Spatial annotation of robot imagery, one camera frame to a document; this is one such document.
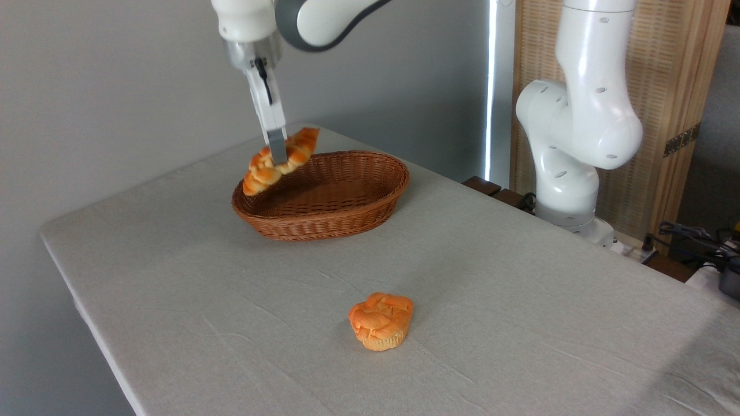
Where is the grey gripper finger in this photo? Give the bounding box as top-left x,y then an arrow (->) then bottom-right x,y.
267,128 -> 289,166

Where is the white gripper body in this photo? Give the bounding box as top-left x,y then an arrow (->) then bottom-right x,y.
245,55 -> 287,145

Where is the braided bread loaf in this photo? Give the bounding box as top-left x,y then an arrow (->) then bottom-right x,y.
242,127 -> 320,197

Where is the brown wicker basket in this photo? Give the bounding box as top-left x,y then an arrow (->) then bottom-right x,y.
231,150 -> 410,242

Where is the orange muffin bread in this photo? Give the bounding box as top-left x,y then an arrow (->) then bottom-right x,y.
348,292 -> 415,352

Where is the dark brown wooden block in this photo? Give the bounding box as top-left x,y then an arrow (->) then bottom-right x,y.
462,176 -> 536,213

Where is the grey tablecloth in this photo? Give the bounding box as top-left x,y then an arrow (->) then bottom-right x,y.
39,122 -> 740,416

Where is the white power strip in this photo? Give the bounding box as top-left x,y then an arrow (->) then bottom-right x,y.
613,234 -> 660,265

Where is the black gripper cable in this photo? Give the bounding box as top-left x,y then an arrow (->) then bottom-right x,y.
255,57 -> 273,106

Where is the white vertical window frame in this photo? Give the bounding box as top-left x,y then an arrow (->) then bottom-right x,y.
484,0 -> 517,183

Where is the black cable bundle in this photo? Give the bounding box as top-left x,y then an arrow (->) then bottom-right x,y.
643,221 -> 740,273

